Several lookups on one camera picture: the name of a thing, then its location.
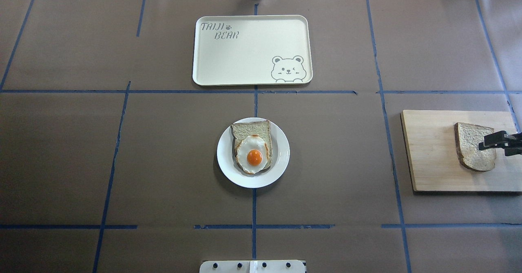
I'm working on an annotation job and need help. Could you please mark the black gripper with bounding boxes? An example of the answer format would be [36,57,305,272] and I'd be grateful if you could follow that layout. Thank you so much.
[478,131,522,157]

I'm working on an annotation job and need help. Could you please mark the brown bread slice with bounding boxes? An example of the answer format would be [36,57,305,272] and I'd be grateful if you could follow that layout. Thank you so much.
[453,122,497,171]

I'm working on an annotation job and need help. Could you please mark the white round plate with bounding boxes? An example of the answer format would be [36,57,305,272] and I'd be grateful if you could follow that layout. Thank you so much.
[217,122,290,188]

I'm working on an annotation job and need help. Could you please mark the bottom bread slice on plate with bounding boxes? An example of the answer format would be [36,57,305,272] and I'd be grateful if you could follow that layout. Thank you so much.
[231,120,272,171]

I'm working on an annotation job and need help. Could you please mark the wooden cutting board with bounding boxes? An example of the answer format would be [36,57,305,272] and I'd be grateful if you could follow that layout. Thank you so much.
[401,110,522,193]

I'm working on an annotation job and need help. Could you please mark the fried egg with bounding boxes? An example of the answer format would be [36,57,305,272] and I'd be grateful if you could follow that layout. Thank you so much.
[235,135,268,175]

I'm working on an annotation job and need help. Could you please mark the cream bear serving tray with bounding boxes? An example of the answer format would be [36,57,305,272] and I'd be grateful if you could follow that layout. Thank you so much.
[192,15,313,87]

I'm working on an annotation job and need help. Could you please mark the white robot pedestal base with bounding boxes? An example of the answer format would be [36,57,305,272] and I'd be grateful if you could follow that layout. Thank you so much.
[199,260,307,273]

